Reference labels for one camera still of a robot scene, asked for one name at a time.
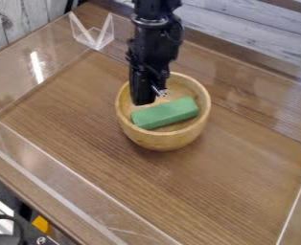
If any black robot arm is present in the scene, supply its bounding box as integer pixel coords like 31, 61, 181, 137
127, 0, 185, 105

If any green rectangular block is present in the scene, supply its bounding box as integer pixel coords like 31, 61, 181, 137
131, 97, 199, 130

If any clear acrylic tray wall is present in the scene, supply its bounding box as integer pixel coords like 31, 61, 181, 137
0, 120, 182, 245

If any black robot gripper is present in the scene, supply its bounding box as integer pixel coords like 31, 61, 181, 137
126, 13, 186, 106

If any black cable bottom left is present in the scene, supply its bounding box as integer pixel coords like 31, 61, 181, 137
0, 213, 28, 245

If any brown wooden bowl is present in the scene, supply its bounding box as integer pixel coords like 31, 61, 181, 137
115, 72, 211, 151

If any clear acrylic corner bracket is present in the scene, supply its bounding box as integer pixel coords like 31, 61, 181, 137
69, 12, 115, 51

